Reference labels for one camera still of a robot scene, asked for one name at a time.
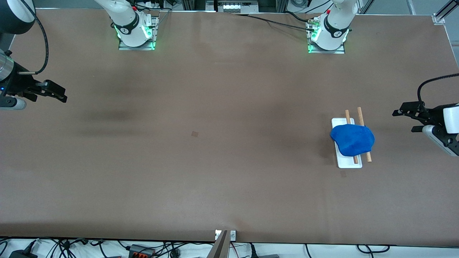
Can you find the white power strip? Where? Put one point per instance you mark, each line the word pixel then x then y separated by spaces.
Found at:
pixel 236 6

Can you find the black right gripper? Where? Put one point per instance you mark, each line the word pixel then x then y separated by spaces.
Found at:
pixel 17 85

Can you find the brown camera mount post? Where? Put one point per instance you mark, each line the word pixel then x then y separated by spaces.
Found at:
pixel 220 249

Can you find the black power adapter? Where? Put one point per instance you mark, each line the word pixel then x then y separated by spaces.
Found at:
pixel 21 254

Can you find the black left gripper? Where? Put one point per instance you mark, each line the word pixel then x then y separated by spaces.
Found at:
pixel 433 114

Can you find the blue towel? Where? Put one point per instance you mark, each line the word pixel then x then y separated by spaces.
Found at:
pixel 353 139

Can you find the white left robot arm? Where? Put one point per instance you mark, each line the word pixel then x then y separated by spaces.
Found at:
pixel 333 28

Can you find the aluminium table corner profile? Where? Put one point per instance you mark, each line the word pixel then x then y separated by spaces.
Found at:
pixel 438 18

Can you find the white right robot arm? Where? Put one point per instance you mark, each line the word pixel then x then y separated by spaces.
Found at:
pixel 129 28

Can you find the grey power adapter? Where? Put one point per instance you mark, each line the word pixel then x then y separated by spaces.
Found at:
pixel 267 256

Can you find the white table edge bracket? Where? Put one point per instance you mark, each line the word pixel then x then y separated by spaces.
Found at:
pixel 233 235

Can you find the black box with orange buttons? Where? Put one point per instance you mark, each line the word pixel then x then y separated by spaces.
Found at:
pixel 141 252

